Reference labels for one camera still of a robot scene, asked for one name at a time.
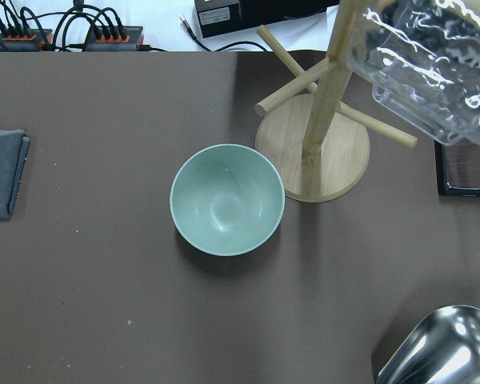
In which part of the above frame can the wooden mug tree stand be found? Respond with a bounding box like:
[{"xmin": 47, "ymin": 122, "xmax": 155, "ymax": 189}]
[{"xmin": 255, "ymin": 1, "xmax": 417, "ymax": 202}]

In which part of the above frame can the clear glass mug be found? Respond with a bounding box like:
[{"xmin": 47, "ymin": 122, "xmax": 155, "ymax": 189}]
[{"xmin": 347, "ymin": 1, "xmax": 480, "ymax": 146}]

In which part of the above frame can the orange black usb hub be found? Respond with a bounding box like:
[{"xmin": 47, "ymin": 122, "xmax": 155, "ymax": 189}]
[
  {"xmin": 82, "ymin": 26, "xmax": 144, "ymax": 52},
  {"xmin": 0, "ymin": 29, "xmax": 53, "ymax": 52}
]

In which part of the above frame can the left orange black usb hub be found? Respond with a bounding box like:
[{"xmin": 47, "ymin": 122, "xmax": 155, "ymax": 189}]
[{"xmin": 0, "ymin": 29, "xmax": 53, "ymax": 52}]

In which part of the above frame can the right orange black usb hub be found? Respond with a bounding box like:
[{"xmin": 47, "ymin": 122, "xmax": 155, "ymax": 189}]
[{"xmin": 82, "ymin": 26, "xmax": 144, "ymax": 52}]

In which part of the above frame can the mint green bowl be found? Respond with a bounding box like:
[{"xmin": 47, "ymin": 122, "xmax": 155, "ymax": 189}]
[{"xmin": 169, "ymin": 144, "xmax": 285, "ymax": 257}]

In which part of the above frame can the metal ice scoop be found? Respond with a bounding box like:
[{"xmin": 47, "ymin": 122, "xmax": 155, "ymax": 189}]
[{"xmin": 375, "ymin": 305, "xmax": 480, "ymax": 383}]

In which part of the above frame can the folded grey cloth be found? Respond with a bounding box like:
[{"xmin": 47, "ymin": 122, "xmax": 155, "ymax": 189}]
[{"xmin": 0, "ymin": 129, "xmax": 30, "ymax": 219}]

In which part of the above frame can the black power adapter box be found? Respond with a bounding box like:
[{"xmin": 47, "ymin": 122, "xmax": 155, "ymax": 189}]
[{"xmin": 194, "ymin": 0, "xmax": 244, "ymax": 38}]

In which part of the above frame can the dark framed glass tray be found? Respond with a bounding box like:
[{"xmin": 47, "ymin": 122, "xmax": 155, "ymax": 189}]
[{"xmin": 434, "ymin": 140, "xmax": 480, "ymax": 197}]

